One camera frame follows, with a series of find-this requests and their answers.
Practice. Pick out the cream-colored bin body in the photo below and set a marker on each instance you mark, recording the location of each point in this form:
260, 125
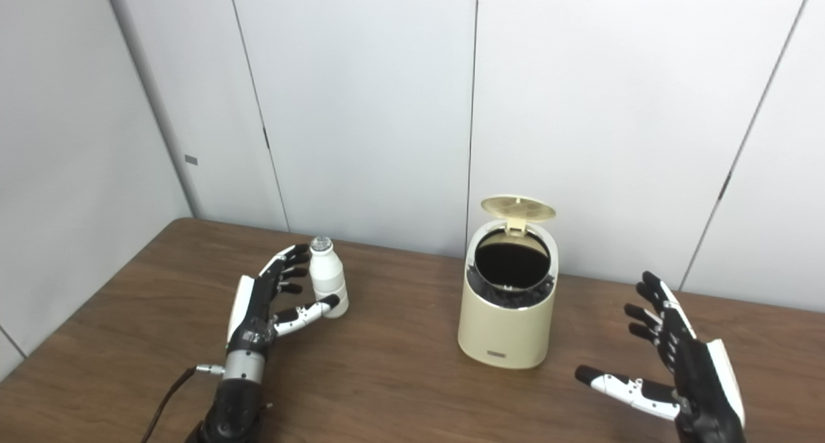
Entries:
506, 333

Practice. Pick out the cream round bin lid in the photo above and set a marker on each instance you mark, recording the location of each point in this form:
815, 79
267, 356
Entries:
519, 209

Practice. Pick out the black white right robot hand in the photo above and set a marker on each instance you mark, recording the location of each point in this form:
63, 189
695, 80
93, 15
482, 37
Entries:
702, 391

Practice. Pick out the small white plastic bottle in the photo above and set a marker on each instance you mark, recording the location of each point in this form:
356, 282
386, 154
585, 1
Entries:
327, 275

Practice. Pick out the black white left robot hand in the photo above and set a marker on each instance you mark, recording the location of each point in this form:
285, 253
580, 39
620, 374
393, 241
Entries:
254, 320

